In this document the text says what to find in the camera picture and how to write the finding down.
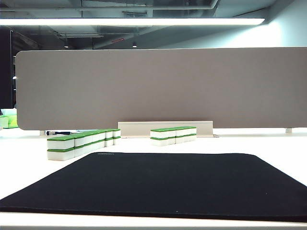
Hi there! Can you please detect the grey desk divider panel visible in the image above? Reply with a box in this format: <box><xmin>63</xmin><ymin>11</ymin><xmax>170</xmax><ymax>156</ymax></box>
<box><xmin>15</xmin><ymin>47</ymin><xmax>307</xmax><ymax>131</ymax></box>

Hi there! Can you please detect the black rectangular mat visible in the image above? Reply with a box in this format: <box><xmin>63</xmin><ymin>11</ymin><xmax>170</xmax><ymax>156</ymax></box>
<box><xmin>0</xmin><ymin>152</ymin><xmax>307</xmax><ymax>223</ymax></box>

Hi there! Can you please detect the long ceiling light strip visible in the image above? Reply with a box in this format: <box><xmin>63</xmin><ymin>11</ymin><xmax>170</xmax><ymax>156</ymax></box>
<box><xmin>0</xmin><ymin>18</ymin><xmax>266</xmax><ymax>26</ymax></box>

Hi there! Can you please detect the dark cabinet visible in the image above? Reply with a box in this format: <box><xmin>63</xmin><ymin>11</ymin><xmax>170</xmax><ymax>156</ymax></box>
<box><xmin>0</xmin><ymin>25</ymin><xmax>12</xmax><ymax>110</ymax></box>

